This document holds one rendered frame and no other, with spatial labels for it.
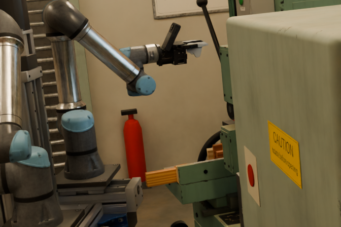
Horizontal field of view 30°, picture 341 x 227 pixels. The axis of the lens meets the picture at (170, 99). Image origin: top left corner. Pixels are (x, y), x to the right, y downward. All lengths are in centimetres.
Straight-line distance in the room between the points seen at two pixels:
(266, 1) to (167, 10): 333
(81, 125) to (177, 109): 266
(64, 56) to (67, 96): 15
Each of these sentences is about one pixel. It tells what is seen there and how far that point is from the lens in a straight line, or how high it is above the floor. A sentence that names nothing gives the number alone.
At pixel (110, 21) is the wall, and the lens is 481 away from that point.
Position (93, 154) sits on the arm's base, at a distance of 235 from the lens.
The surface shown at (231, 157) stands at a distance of 170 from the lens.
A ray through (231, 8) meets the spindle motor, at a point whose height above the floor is 139.
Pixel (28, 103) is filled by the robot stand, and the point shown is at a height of 115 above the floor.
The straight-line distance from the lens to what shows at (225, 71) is 166.
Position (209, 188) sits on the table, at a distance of 189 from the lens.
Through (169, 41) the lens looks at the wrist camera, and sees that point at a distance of 251.
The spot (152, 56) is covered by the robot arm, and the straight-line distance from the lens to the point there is 249.
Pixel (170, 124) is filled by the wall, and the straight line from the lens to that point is 493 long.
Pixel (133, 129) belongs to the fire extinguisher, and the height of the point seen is 46.
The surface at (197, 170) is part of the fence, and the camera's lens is 186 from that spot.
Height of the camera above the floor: 146
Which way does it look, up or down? 10 degrees down
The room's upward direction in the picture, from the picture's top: 6 degrees counter-clockwise
